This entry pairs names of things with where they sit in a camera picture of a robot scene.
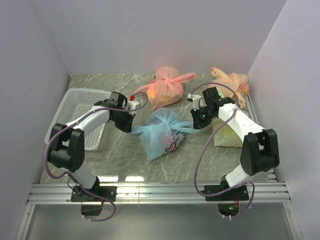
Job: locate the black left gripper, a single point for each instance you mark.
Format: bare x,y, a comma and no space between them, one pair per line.
126,127

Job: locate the white plastic perforated basket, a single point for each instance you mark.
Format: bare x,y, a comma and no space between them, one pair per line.
75,103

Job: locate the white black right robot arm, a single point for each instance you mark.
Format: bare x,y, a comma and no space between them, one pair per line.
260,150

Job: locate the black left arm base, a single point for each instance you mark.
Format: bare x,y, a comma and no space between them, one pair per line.
92,203

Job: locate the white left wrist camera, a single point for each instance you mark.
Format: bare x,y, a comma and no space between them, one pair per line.
133,105

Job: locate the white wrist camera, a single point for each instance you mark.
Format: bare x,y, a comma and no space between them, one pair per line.
133,105
197,101

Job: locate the orange tied plastic bag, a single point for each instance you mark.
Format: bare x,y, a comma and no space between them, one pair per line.
237,82

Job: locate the green yellow tied plastic bag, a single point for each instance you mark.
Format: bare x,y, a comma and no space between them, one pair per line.
227,137

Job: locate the aluminium front rail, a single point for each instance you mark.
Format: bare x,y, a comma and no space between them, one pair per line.
153,193

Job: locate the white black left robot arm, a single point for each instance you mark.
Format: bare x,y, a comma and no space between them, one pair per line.
66,146

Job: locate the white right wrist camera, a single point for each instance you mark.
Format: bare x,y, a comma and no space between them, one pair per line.
197,101

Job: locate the pink tied plastic bag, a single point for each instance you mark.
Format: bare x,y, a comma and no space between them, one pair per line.
166,86

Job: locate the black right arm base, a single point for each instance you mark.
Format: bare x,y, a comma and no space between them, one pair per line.
228,198

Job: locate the blue printed plastic bag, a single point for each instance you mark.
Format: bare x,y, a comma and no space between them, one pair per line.
163,132

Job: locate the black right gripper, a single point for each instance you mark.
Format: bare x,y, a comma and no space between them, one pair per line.
199,124

